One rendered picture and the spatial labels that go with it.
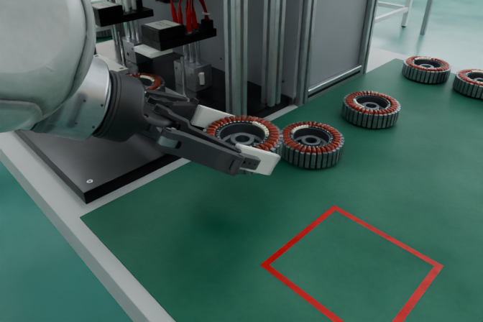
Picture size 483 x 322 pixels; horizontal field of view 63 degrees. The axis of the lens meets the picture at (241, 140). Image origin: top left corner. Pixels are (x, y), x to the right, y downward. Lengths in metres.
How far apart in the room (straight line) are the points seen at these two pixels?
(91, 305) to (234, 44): 1.05
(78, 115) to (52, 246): 1.34
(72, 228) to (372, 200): 0.43
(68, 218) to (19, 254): 1.13
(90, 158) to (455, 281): 0.55
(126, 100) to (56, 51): 0.23
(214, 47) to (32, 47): 0.83
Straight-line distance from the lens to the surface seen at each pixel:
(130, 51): 1.09
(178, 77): 0.93
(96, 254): 0.56
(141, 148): 0.70
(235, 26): 0.69
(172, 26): 0.83
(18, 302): 1.59
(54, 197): 0.67
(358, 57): 1.06
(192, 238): 0.55
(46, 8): 0.20
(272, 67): 0.79
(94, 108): 0.41
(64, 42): 0.20
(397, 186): 0.67
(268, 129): 0.56
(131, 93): 0.43
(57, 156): 0.73
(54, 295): 1.56
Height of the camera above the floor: 1.14
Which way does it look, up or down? 31 degrees down
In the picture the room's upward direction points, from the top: straight up
